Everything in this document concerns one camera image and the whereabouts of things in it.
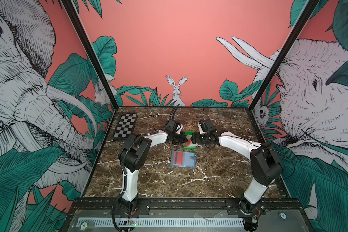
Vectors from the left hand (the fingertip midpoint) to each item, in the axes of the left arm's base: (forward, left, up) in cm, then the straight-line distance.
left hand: (189, 138), depth 95 cm
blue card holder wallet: (-13, +1, -5) cm, 14 cm away
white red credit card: (-3, +1, -2) cm, 3 cm away
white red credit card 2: (-12, +8, -4) cm, 15 cm away
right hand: (-1, -2, +3) cm, 4 cm away
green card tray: (-3, +1, +11) cm, 11 cm away
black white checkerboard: (+14, +46, -2) cm, 48 cm away
